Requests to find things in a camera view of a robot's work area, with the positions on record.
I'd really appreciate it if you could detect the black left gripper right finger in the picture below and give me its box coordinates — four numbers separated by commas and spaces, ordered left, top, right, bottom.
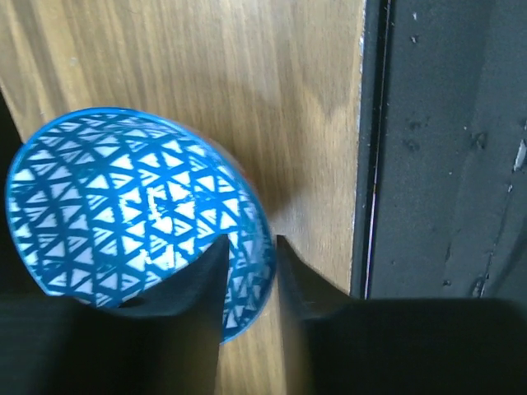
276, 236, 526, 394

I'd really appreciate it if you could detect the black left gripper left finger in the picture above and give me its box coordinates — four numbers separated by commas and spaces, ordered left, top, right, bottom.
1, 235, 230, 394

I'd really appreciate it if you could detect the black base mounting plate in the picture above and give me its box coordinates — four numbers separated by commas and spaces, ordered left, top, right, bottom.
351, 1, 526, 304

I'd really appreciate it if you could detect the blue triangle pattern bowl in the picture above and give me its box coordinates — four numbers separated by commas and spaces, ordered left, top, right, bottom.
5, 107, 277, 341

